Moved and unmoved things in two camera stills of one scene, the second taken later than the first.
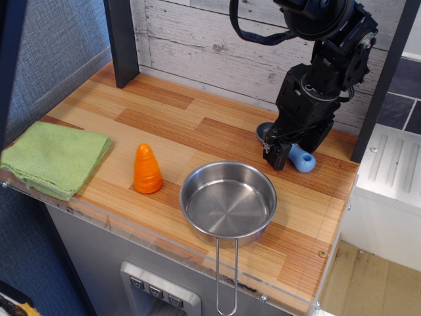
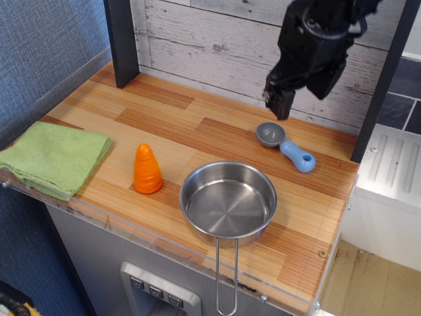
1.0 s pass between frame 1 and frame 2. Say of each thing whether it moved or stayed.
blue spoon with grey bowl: stayed
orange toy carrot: stayed
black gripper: moved
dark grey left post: stayed
